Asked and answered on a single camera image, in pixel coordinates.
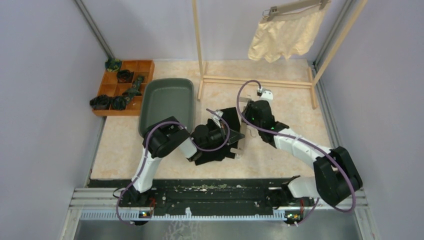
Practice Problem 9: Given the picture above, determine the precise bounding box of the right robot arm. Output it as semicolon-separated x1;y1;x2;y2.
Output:
241;100;363;207

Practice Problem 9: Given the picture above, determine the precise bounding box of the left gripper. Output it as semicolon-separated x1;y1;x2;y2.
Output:
200;121;245;150

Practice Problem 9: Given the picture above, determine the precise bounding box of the beige clip hanger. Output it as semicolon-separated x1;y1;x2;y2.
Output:
262;0;331;21

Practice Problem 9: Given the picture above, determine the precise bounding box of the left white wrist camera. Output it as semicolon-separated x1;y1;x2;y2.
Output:
212;110;225;128

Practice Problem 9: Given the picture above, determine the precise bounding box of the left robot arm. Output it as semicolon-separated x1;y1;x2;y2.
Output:
130;115;245;207

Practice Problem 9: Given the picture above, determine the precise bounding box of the dark green plastic bin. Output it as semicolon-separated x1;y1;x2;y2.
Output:
138;78;195;137

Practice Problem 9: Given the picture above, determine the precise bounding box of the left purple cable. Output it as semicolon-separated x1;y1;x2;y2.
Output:
115;107;231;227

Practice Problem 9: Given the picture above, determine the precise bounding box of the beige cotton underwear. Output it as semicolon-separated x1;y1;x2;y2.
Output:
247;5;330;63

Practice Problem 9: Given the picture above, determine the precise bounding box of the black garment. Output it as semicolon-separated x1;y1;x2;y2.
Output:
191;107;241;166

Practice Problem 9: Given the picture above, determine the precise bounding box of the orange compartment tray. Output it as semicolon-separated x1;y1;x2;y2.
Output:
92;60;155;117

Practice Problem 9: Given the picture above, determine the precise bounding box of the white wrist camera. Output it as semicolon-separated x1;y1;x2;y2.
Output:
212;110;225;128
256;87;274;104

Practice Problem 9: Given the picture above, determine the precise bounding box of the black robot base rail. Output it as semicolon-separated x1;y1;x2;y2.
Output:
115;177;316;218

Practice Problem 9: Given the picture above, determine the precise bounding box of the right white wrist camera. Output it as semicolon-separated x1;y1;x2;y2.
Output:
256;87;274;104

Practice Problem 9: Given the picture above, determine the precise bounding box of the wooden clothes rack frame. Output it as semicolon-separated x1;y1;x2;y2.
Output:
190;0;370;112

